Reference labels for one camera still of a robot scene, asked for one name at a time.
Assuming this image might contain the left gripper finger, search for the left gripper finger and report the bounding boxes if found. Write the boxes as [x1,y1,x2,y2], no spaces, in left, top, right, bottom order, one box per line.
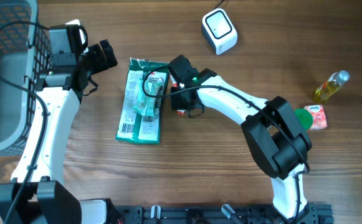
[87,44,108,75]
[99,39,118,70]

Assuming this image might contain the red stick sachet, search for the red stick sachet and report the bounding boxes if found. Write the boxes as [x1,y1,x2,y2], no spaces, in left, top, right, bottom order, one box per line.
[170,75,186,115]

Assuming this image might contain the mint green wipes pack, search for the mint green wipes pack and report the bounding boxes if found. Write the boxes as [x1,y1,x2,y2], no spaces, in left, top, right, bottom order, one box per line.
[133,78,163,117]

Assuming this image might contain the green 3M gloves package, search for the green 3M gloves package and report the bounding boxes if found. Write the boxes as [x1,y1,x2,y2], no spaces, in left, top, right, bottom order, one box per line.
[116,58,169,144]

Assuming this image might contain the green lid round container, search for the green lid round container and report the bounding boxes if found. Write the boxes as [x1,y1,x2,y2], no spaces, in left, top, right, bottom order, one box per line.
[295,108,313,130]

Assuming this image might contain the orange Kleenex tissue pack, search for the orange Kleenex tissue pack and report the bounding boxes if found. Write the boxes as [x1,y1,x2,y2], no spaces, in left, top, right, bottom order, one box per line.
[304,105,328,130]

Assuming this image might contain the yellow liquid bottle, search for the yellow liquid bottle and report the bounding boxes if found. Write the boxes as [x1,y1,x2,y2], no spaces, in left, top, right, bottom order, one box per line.
[312,70,350,104]

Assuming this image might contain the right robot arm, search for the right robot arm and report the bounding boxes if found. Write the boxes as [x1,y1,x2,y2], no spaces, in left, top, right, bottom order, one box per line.
[167,55,312,223]

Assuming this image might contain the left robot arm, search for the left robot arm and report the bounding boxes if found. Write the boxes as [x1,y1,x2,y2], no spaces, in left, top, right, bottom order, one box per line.
[0,20,120,223]

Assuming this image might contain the white barcode scanner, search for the white barcode scanner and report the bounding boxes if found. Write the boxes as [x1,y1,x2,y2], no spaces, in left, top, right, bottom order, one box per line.
[201,8,238,55]

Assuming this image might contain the grey plastic mesh basket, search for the grey plastic mesh basket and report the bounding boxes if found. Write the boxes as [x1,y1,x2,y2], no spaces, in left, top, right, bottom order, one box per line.
[0,0,50,157]

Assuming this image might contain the black left camera cable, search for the black left camera cable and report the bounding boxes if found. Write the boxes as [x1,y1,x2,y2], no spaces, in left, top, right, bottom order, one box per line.
[0,20,51,224]

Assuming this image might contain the black camera cable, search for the black camera cable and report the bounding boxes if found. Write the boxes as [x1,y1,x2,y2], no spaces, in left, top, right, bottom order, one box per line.
[141,65,311,218]
[0,20,51,224]

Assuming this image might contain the black right camera cable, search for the black right camera cable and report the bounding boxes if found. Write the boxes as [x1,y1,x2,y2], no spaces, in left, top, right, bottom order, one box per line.
[141,65,311,218]

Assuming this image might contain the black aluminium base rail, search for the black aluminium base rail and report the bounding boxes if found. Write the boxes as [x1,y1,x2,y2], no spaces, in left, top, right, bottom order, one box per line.
[80,198,334,224]

